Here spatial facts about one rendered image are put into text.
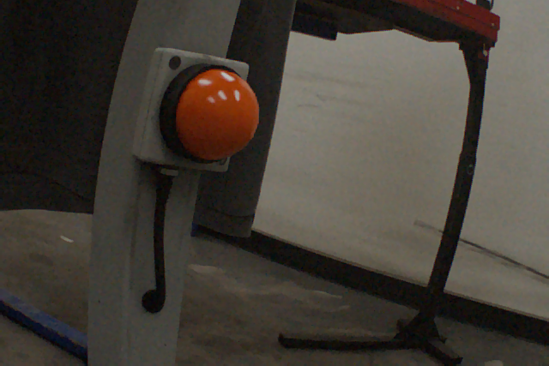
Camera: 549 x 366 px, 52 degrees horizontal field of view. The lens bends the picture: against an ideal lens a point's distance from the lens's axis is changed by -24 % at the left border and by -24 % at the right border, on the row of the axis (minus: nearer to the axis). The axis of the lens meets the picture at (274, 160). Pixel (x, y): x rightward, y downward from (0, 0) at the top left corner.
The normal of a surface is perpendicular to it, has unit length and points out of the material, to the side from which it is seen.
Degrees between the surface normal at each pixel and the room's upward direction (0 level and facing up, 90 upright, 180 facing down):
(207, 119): 99
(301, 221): 90
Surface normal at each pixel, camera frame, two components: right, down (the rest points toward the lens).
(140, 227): 0.68, 0.18
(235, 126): 0.51, 0.33
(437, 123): -0.71, -0.10
